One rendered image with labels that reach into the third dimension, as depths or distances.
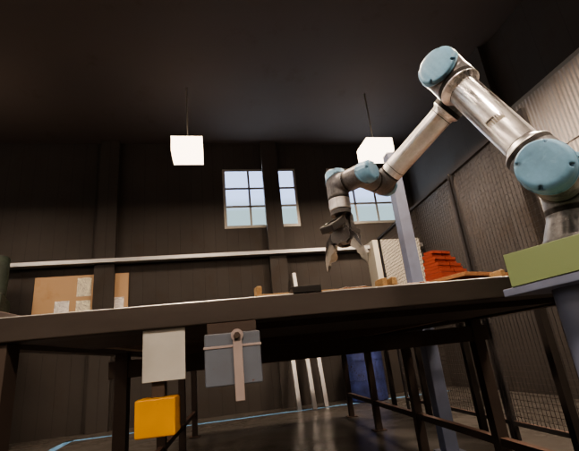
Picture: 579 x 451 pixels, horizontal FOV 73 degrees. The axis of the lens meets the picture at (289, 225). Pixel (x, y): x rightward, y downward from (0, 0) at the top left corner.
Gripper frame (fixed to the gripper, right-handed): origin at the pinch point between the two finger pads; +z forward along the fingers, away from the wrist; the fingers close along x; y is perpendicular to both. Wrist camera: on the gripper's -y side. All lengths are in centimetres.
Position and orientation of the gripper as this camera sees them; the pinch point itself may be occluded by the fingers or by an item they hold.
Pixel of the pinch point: (345, 268)
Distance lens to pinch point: 129.6
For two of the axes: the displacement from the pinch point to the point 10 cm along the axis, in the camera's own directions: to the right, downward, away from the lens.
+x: -7.7, 2.7, 5.7
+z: 1.0, 9.4, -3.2
